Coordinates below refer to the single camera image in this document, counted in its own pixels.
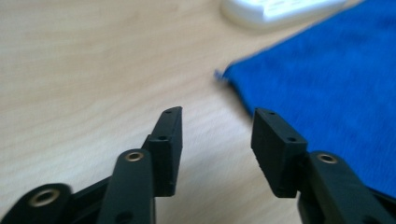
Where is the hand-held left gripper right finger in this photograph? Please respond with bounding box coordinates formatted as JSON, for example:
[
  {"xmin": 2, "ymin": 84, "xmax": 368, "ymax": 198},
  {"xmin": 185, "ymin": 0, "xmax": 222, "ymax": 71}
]
[{"xmin": 250, "ymin": 107, "xmax": 309, "ymax": 199}]

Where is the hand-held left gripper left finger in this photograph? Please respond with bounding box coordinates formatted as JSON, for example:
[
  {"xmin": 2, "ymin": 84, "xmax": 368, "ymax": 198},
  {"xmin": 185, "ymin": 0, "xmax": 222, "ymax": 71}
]
[{"xmin": 141, "ymin": 105, "xmax": 184, "ymax": 198}]

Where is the blue cloth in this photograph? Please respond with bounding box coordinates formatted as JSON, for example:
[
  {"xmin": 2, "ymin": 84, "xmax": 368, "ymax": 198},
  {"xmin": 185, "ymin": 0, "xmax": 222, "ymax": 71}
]
[{"xmin": 214, "ymin": 0, "xmax": 396, "ymax": 200}]

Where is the white plastic device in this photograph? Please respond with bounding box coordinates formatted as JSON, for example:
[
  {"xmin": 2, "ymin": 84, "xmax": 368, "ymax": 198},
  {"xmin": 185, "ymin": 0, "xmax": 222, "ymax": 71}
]
[{"xmin": 219, "ymin": 0, "xmax": 349, "ymax": 30}]

